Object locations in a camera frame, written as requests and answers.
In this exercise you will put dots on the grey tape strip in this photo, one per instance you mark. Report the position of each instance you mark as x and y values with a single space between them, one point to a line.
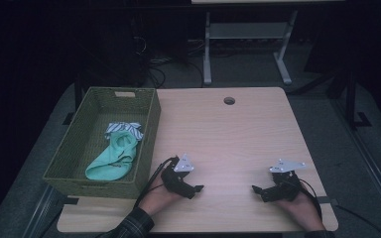
327 200

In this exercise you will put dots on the person's right hand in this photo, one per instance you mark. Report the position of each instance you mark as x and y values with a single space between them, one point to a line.
302 210

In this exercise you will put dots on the black metal stand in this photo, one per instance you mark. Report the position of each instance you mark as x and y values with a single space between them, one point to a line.
350 95

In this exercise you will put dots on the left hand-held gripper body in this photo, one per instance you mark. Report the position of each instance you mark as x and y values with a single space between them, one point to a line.
175 180

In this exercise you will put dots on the white metal table frame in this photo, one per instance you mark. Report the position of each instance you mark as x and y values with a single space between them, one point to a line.
248 31

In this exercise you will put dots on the person's left hand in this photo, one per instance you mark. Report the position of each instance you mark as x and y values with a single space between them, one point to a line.
160 200

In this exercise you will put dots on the black tape strip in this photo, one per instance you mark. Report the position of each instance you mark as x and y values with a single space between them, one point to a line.
70 200

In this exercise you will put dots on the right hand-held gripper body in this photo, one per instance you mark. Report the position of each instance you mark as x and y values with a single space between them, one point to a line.
286 188

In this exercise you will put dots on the green woven basket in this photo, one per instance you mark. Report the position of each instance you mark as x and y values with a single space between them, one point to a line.
79 145

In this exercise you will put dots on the mint green striped garment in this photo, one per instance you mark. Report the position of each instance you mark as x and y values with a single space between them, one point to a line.
112 165

